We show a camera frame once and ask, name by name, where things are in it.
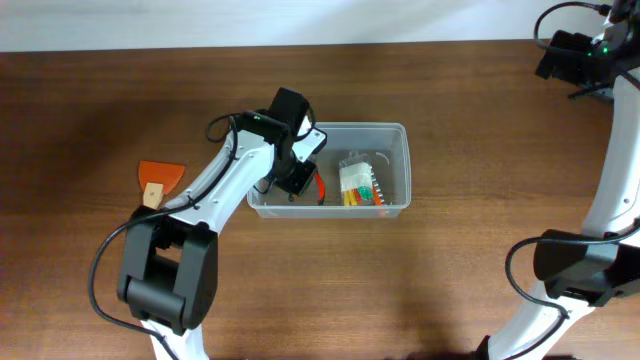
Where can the clear box coloured plugs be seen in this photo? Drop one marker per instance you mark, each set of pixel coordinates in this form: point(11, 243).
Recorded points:
point(355, 180)

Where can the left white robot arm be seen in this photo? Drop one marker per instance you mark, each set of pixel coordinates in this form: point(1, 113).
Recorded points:
point(169, 270)

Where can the orange handled pliers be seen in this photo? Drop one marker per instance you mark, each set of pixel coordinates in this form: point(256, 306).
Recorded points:
point(321, 188)

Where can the orange scraper wooden handle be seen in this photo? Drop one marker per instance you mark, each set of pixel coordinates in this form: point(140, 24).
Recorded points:
point(157, 179)

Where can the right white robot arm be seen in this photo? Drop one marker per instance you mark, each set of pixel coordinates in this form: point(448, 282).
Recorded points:
point(563, 276)

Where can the orange screwdriver bit holder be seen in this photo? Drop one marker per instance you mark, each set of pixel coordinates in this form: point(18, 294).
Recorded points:
point(378, 198)

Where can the clear plastic container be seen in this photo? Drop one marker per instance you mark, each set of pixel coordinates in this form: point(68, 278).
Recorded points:
point(387, 146)

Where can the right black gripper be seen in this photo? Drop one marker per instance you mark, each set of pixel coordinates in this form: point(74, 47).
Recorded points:
point(552, 55)

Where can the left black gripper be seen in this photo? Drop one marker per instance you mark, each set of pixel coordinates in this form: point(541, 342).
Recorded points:
point(300, 179)

